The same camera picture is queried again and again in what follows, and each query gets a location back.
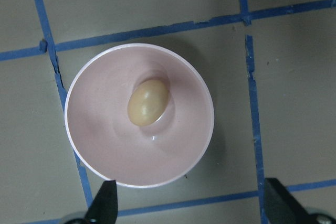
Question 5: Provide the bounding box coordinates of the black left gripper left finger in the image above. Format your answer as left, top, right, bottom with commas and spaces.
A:
84, 180, 118, 224

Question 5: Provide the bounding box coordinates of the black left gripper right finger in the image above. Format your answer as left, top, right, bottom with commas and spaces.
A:
264, 178, 314, 224

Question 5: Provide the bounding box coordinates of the beige egg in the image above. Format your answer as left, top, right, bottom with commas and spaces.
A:
128, 79, 170, 126

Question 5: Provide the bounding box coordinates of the pink plastic bowl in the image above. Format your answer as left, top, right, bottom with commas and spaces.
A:
65, 43, 214, 188

